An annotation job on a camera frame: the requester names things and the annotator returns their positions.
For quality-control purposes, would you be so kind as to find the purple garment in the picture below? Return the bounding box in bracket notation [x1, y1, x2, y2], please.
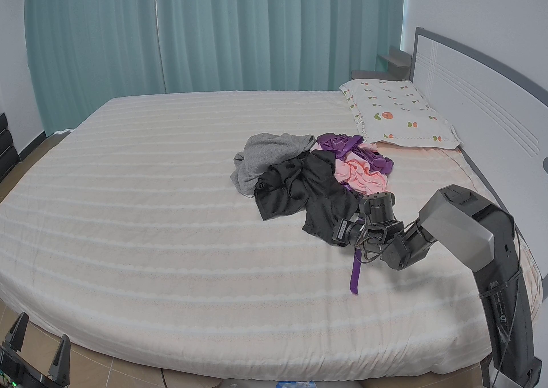
[316, 133, 395, 296]

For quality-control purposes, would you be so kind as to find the pink garment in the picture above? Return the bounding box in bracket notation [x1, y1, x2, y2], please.
[335, 143, 388, 197]

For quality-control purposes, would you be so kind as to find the grey garment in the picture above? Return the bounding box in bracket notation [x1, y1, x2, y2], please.
[231, 132, 317, 199]

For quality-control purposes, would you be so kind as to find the grey bedside table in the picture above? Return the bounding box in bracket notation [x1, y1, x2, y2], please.
[351, 46, 412, 81]

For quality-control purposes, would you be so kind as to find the bed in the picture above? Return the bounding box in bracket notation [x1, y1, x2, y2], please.
[0, 27, 548, 383]

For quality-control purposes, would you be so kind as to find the black T-shirt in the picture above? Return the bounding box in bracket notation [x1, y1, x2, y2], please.
[255, 150, 360, 246]

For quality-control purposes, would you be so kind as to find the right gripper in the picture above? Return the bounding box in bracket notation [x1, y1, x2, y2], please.
[332, 217, 365, 247]

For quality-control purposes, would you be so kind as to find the blue-green curtain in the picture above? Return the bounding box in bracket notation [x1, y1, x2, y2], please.
[26, 0, 168, 135]
[155, 0, 406, 94]

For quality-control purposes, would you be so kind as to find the black chest of drawers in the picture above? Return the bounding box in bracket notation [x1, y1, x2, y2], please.
[0, 112, 20, 184]

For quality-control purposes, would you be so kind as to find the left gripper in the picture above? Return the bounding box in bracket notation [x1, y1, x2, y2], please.
[0, 312, 72, 388]

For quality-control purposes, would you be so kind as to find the white printed pillow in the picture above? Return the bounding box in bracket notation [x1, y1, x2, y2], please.
[339, 78, 463, 151]

